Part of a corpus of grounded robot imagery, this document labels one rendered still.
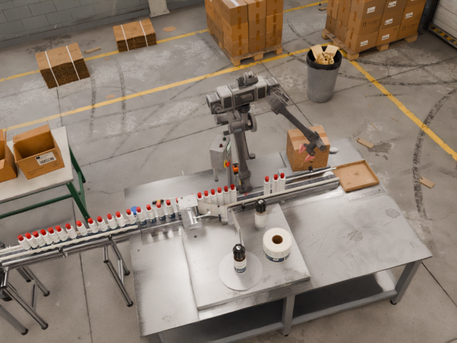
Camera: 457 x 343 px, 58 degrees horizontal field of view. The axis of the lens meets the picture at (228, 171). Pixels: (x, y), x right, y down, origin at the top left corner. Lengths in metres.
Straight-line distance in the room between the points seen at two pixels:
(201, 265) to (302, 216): 0.88
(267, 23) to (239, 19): 0.47
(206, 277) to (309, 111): 3.17
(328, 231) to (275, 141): 2.08
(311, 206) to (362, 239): 0.47
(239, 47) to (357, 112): 1.98
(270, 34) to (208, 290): 4.40
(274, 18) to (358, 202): 3.60
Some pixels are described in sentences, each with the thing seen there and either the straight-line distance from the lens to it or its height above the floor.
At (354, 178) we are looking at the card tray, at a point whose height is 0.83.
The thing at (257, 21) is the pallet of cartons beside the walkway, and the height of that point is 0.61.
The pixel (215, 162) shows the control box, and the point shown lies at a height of 1.35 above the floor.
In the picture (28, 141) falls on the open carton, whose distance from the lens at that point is 4.22.
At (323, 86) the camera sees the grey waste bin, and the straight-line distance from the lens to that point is 5.50.
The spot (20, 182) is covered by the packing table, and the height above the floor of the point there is 0.78.
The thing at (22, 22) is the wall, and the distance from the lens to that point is 8.07.
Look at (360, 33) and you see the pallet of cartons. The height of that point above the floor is 0.43.
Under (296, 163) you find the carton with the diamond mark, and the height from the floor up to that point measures 0.95.
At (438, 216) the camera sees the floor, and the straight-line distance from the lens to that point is 4.66.
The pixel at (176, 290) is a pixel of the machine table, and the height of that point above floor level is 0.83.
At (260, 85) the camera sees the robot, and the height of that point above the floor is 1.53.
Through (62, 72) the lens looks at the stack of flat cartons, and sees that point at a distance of 6.67.
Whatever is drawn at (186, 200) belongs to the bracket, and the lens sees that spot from 3.01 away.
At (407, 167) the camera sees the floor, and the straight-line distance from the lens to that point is 5.01.
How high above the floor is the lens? 3.46
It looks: 47 degrees down
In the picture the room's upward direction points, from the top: 5 degrees counter-clockwise
